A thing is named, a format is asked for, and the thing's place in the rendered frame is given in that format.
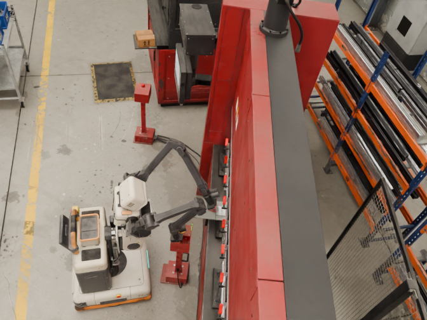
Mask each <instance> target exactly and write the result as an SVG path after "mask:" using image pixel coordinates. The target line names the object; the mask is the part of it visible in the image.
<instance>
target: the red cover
mask: <svg viewBox="0 0 427 320"><path fill-rule="evenodd" d="M261 20H264V11H263V10H255V9H249V12H248V18H247V25H246V30H247V92H248V109H247V115H248V171H249V212H250V301H251V320H287V317H286V308H285V291H284V283H283V265H282V256H281V240H280V223H279V214H278V198H277V188H276V172H275V155H274V146H273V130H272V120H271V104H270V95H269V79H268V62H267V53H266V37H265V34H263V33H262V32H261V31H260V29H259V26H260V22H261Z"/></svg>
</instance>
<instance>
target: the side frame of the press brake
mask: <svg viewBox="0 0 427 320"><path fill-rule="evenodd" d="M268 1H269V0H222V6H221V11H220V20H219V29H218V34H217V42H216V48H215V56H214V61H213V71H212V79H211V84H210V93H209V98H208V107H207V115H206V120H205V129H204V134H203V143H202V148H201V157H200V165H199V173H200V175H201V177H202V178H203V179H204V181H205V182H206V183H207V181H208V174H209V169H210V162H211V158H212V152H213V145H225V141H226V138H228V143H230V140H231V114H232V107H233V101H234V96H235V92H236V86H237V82H238V76H239V73H240V67H241V61H242V57H243V51H244V47H245V42H246V38H247V30H246V25H247V18H248V12H249V9H255V10H263V11H264V10H265V11H266V10H267V7H268ZM292 11H293V12H294V13H295V15H296V17H297V18H298V20H299V21H300V23H301V26H302V29H303V35H304V37H303V41H302V44H301V48H300V52H298V53H297V52H295V49H296V47H297V44H298V43H299V40H300V37H301V36H300V30H299V27H298V25H297V23H296V21H295V20H294V18H293V17H292V15H291V14H290V16H289V22H290V29H291V34H292V41H293V46H294V53H295V61H296V66H297V73H298V78H299V86H300V90H301V98H302V106H303V110H304V111H305V109H306V106H307V104H308V102H309V98H310V96H311V94H312V91H313V88H314V87H315V83H316V80H317V79H318V76H319V73H320V71H321V68H322V65H323V63H324V61H325V57H326V56H327V53H328V50H329V48H330V45H331V42H332V40H333V38H334V35H335V33H336V30H337V27H338V25H339V22H340V19H339V16H338V14H337V10H336V7H335V4H330V3H322V2H317V1H308V0H302V1H301V3H300V5H298V7H297V8H293V7H292Z"/></svg>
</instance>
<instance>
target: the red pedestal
mask: <svg viewBox="0 0 427 320"><path fill-rule="evenodd" d="M150 96H151V84H146V83H137V85H136V89H135V93H134V101H135V102H140V106H141V126H138V127H137V130H136V132H135V136H134V139H133V143H141V144H147V145H152V144H153V141H154V132H155V128H148V127H146V103H149V99H150Z"/></svg>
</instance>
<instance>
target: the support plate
mask: <svg viewBox="0 0 427 320"><path fill-rule="evenodd" d="M204 202H205V205H206V207H207V202H206V201H205V200H204ZM222 203H223V202H222V201H217V206H223V204H222ZM206 211H207V212H206V213H205V214H203V215H202V216H198V215H196V216H195V217H193V218H202V219H209V220H220V221H222V219H226V216H224V215H216V219H215V212H212V211H208V209H207V210H206Z"/></svg>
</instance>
